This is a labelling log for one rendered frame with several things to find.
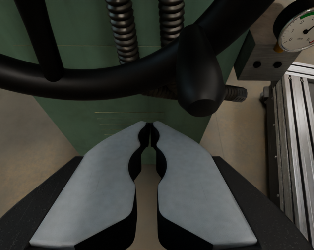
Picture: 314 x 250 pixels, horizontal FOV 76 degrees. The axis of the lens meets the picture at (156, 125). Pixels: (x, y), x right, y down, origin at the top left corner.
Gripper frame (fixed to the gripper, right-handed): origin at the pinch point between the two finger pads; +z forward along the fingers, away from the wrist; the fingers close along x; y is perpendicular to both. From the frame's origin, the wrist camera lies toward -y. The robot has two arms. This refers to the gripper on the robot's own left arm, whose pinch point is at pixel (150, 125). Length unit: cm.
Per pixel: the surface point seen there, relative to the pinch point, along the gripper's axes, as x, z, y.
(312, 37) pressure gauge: 21.5, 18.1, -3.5
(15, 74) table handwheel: -10.8, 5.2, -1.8
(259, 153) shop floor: 47, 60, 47
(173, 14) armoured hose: 2.0, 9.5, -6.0
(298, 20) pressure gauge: 18.1, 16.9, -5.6
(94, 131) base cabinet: -18, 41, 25
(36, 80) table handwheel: -9.4, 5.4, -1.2
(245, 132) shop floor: 43, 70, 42
